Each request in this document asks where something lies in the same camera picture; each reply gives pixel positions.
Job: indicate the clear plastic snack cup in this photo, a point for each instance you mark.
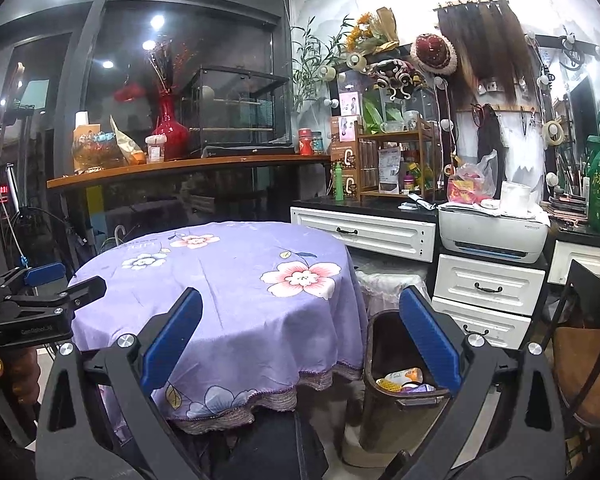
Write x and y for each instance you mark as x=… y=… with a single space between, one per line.
x=156 y=150

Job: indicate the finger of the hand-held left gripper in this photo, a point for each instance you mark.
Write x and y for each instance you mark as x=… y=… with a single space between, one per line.
x=42 y=274
x=80 y=290

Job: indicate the wooden desk rack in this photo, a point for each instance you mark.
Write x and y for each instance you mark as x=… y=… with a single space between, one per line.
x=395 y=135

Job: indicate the plastic bag red packets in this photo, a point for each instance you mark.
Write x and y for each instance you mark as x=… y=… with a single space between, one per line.
x=470 y=185

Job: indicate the yellow foam fruit net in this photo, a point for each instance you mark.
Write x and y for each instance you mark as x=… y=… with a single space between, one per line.
x=391 y=385

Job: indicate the hanging hair extensions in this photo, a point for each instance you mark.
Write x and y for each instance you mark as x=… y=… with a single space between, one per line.
x=490 y=45

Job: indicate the white lace cloth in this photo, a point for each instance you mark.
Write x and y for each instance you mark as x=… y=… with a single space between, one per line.
x=390 y=287

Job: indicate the ornate headdress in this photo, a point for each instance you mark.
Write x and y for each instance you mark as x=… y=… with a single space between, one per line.
x=394 y=79

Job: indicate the purple plastic packet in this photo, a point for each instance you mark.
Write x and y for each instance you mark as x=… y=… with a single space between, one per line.
x=419 y=388

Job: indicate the green bamboo plant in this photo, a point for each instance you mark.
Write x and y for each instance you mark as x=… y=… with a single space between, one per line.
x=312 y=60

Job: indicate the white wide drawer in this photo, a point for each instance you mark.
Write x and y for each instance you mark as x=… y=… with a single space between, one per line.
x=380 y=235

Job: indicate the white paper cup stack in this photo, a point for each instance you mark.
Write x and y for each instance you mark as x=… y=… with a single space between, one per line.
x=82 y=118

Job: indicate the person's left hand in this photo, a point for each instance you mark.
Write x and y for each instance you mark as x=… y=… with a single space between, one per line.
x=15 y=375

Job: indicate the red LED display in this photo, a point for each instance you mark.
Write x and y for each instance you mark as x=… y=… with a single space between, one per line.
x=4 y=190

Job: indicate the gold snack bag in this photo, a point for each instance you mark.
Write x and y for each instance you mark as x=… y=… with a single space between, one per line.
x=125 y=145

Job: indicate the black trash bin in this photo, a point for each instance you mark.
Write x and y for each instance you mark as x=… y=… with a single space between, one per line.
x=400 y=420

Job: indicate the white printer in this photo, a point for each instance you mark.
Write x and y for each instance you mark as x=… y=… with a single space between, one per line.
x=490 y=237

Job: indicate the green bottle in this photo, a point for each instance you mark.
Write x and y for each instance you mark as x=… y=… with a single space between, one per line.
x=339 y=185

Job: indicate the red vase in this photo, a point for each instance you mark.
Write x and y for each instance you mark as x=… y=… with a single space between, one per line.
x=170 y=135

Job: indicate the pink photo card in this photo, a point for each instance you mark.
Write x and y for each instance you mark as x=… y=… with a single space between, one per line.
x=351 y=104

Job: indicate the red tin can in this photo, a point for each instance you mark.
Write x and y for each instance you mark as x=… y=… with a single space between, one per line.
x=305 y=142

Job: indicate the yellow flower bouquet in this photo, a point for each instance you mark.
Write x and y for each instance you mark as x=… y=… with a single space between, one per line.
x=372 y=30

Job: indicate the teal jar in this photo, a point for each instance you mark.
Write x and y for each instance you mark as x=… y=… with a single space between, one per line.
x=318 y=143

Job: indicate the wooden counter shelf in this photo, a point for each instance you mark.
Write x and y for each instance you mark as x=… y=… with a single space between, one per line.
x=190 y=167

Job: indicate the red embroidered round hat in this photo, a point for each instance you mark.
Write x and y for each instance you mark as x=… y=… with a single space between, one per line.
x=434 y=54

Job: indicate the black light stand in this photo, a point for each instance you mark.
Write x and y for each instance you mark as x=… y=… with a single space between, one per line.
x=14 y=190

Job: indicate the brown printed box stack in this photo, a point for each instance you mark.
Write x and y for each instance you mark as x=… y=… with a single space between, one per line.
x=345 y=160

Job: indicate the vanity mirror with bulbs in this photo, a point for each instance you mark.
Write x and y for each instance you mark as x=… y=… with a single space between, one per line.
x=352 y=82

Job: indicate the orange box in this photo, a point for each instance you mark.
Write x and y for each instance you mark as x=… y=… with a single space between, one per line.
x=82 y=130

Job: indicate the black framed wall mirror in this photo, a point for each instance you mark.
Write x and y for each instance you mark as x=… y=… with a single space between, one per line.
x=582 y=110

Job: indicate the glass display cage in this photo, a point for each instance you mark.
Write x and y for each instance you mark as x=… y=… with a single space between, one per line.
x=235 y=110

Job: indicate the white drawer cabinet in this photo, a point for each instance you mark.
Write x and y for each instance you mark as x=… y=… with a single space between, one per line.
x=485 y=290

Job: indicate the dried red branches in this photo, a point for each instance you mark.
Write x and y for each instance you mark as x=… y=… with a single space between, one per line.
x=167 y=65

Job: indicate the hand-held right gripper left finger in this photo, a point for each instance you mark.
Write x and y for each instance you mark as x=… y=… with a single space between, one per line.
x=172 y=340

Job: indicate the amber glass bowl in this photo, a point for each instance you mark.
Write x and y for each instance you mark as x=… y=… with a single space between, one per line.
x=97 y=152

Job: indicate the purple floral tablecloth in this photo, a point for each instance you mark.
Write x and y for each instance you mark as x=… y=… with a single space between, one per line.
x=220 y=310

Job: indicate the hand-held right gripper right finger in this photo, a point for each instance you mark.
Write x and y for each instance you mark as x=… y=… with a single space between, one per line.
x=430 y=337

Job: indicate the orange white plastic bottle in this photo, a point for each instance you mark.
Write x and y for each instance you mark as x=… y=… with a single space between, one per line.
x=405 y=376

